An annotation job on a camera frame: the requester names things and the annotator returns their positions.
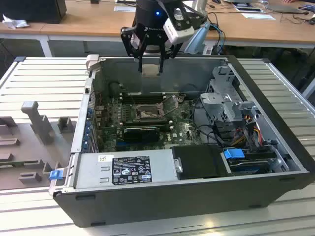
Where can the grey parts rack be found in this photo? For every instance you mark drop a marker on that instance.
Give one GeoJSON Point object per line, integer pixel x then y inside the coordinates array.
{"type": "Point", "coordinates": [37, 147]}

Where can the blue plastic latch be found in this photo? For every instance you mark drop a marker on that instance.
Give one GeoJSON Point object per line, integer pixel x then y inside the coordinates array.
{"type": "Point", "coordinates": [55, 175]}

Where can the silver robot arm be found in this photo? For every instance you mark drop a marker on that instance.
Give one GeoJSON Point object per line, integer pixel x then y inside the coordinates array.
{"type": "Point", "coordinates": [199, 6]}

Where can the silver CPU plate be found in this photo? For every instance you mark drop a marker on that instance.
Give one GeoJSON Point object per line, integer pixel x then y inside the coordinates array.
{"type": "Point", "coordinates": [150, 70]}

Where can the grey flat plate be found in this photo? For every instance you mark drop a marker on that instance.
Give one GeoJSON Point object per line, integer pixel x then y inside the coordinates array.
{"type": "Point", "coordinates": [125, 8]}

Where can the pale blue paper sheet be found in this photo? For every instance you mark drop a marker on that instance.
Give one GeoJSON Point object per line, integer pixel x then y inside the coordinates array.
{"type": "Point", "coordinates": [258, 16]}

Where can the grey power supply unit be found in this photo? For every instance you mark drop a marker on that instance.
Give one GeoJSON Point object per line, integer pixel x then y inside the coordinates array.
{"type": "Point", "coordinates": [88, 169]}

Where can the dark tablet white rim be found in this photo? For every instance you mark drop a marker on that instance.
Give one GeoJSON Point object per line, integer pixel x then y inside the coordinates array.
{"type": "Point", "coordinates": [248, 9]}

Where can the wooden desk white frame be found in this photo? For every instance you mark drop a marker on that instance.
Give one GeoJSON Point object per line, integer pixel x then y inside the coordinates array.
{"type": "Point", "coordinates": [98, 22]}

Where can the black open PC case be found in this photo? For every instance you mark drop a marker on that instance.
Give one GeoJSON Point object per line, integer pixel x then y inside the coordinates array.
{"type": "Point", "coordinates": [172, 204]}

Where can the black graphics card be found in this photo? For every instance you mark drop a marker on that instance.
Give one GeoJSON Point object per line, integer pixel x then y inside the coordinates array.
{"type": "Point", "coordinates": [141, 134]}

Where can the black round cylinder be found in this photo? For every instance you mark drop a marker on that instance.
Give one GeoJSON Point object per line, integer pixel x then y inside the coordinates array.
{"type": "Point", "coordinates": [114, 88]}

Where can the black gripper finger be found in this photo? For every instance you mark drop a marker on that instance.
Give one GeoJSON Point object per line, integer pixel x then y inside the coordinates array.
{"type": "Point", "coordinates": [172, 51]}
{"type": "Point", "coordinates": [129, 41]}

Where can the green RAM stick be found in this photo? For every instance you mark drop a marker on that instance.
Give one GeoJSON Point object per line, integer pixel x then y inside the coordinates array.
{"type": "Point", "coordinates": [7, 164]}
{"type": "Point", "coordinates": [147, 122]}

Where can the disk with blue carrier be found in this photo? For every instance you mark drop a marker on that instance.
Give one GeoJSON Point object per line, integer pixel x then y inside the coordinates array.
{"type": "Point", "coordinates": [233, 153]}

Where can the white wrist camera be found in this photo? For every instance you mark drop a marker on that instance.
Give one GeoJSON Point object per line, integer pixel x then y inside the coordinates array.
{"type": "Point", "coordinates": [177, 33]}

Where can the small white box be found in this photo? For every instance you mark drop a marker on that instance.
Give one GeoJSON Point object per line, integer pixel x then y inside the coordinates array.
{"type": "Point", "coordinates": [208, 50]}

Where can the crumpled white paper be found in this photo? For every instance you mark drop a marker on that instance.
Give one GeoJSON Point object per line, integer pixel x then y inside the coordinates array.
{"type": "Point", "coordinates": [14, 23]}

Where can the grey metal drive cage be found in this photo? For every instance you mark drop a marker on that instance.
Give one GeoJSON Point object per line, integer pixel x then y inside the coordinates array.
{"type": "Point", "coordinates": [216, 100]}

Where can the black box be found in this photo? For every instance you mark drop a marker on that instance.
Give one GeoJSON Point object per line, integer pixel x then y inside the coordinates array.
{"type": "Point", "coordinates": [32, 11]}

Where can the green motherboard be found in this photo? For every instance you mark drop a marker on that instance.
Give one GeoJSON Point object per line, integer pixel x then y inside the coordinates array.
{"type": "Point", "coordinates": [182, 127]}

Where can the CPU socket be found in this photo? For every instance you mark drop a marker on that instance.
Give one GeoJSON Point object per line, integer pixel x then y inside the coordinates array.
{"type": "Point", "coordinates": [146, 110]}

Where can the pale blue teach pendant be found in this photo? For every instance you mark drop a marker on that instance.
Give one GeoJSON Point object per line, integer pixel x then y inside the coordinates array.
{"type": "Point", "coordinates": [197, 41]}

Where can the blue slot clip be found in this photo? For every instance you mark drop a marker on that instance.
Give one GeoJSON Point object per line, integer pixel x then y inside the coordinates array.
{"type": "Point", "coordinates": [88, 125]}
{"type": "Point", "coordinates": [86, 134]}
{"type": "Point", "coordinates": [85, 145]}
{"type": "Point", "coordinates": [90, 111]}

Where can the black plastic shroud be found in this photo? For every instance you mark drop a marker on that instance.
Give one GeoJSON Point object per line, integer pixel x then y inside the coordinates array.
{"type": "Point", "coordinates": [199, 162]}

